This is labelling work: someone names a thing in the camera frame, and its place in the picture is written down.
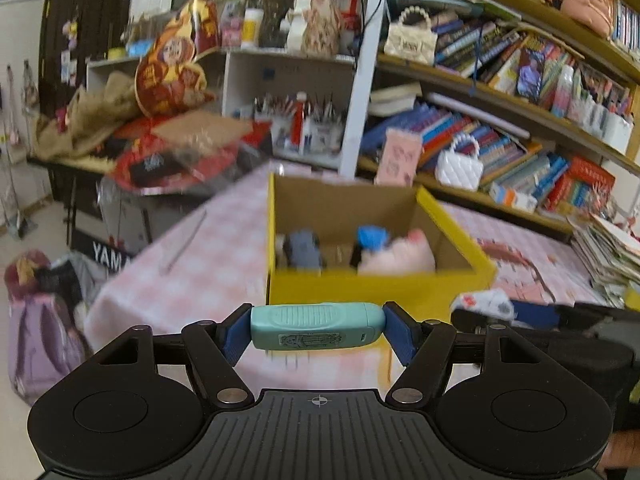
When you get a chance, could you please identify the small white printed box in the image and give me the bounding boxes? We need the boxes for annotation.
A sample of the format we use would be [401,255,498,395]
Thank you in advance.
[450,289,515,318]

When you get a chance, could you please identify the teal plastic device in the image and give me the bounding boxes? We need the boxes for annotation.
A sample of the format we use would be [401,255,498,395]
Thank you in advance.
[250,302,386,352]

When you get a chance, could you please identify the thick book cream pages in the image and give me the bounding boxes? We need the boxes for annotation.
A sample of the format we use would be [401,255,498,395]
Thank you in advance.
[369,82,423,118]

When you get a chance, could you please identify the black digital piano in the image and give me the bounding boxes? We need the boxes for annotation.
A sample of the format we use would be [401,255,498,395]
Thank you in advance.
[27,152,211,271]

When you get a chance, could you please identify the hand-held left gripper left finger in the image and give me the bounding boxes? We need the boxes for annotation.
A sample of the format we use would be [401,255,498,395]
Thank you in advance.
[70,303,252,407]

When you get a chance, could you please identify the white jar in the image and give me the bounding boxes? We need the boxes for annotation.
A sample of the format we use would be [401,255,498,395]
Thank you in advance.
[241,7,265,51]

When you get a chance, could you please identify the stack of papers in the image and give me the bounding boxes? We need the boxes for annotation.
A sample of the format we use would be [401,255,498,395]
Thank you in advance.
[570,212,640,308]

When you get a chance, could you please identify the yellow cardboard box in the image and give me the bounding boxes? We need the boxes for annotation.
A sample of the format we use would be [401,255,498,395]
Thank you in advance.
[266,172,498,308]

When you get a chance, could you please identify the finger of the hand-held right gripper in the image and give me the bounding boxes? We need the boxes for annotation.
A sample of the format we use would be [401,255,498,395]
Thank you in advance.
[451,305,561,333]

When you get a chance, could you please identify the white pen holder with pens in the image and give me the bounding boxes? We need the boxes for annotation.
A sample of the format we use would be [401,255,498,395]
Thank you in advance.
[252,91,346,156]

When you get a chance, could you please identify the white quilted pearl handbag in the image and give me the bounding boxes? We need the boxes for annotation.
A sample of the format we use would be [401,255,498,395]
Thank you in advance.
[434,132,485,192]

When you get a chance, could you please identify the cream quilted pearl handbag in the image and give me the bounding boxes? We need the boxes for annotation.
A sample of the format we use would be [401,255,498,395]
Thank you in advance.
[384,5,438,66]

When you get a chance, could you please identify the pink checked table mat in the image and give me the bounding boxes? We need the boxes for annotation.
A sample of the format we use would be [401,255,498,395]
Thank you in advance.
[85,160,613,391]

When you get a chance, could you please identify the pink packet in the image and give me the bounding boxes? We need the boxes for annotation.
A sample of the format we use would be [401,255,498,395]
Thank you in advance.
[220,15,242,48]

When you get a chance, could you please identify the red plastic packet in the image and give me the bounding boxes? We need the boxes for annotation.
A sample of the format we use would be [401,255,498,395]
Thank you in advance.
[107,122,241,193]

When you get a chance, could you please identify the purple backpack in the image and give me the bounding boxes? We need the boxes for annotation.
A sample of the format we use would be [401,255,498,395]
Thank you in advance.
[4,250,96,403]

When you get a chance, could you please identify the bunny figure decoration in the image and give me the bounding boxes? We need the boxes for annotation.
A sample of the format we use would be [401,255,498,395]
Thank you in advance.
[287,0,346,58]

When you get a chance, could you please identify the wooden bookshelf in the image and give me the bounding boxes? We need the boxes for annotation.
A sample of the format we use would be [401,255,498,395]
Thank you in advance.
[357,0,640,236]

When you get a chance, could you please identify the set of red dictionaries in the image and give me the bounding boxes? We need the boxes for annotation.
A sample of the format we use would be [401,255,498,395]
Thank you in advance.
[542,155,617,216]

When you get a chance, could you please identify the thin metal rod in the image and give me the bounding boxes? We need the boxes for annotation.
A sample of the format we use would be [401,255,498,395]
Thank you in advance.
[160,210,208,276]

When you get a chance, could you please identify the pink plush pig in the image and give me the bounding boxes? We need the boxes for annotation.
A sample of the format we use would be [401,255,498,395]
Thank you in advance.
[357,228,437,276]

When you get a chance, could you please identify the colourful bottle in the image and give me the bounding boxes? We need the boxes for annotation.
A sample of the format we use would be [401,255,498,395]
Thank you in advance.
[552,65,576,118]

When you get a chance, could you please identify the pink plush bun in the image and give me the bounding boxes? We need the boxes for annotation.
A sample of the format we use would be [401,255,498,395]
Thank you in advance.
[559,0,615,38]

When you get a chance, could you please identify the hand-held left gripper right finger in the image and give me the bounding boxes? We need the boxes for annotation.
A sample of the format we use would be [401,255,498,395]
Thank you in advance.
[382,301,581,407]

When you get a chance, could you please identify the red gold fortune decoration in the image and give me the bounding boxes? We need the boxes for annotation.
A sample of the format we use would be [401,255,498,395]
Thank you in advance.
[134,0,221,118]

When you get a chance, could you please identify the white pen container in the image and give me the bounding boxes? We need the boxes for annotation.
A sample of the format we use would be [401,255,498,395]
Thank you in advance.
[582,95,635,156]

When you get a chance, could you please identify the dark wooden door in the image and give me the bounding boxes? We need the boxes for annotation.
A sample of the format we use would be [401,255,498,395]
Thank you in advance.
[37,0,136,111]

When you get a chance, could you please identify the white shelf unit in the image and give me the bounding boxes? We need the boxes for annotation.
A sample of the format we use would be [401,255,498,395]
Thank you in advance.
[86,0,393,178]

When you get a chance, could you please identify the grey toy car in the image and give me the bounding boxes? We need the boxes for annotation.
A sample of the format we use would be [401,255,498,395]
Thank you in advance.
[277,230,325,273]

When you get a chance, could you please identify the white rolled paper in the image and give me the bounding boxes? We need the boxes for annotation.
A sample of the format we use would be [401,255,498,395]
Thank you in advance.
[425,91,531,138]

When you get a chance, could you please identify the pink cylinder pen holder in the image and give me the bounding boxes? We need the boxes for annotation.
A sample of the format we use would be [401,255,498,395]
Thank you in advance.
[374,127,423,188]

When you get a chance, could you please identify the row of books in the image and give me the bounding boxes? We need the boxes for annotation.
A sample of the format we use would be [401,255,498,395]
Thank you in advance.
[432,10,576,111]
[440,0,640,56]
[362,102,571,206]

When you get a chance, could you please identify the brown cardboard sheet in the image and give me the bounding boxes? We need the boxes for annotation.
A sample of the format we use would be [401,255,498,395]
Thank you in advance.
[152,110,253,148]

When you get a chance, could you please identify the brown cloth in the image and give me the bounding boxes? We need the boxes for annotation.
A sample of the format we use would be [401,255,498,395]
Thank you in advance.
[32,71,146,158]

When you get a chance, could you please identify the blue orange white carton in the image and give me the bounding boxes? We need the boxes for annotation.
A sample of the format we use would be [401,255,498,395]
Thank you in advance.
[489,180,538,212]

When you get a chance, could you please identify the black box white print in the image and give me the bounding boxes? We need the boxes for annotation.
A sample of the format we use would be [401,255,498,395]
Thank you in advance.
[131,152,176,183]

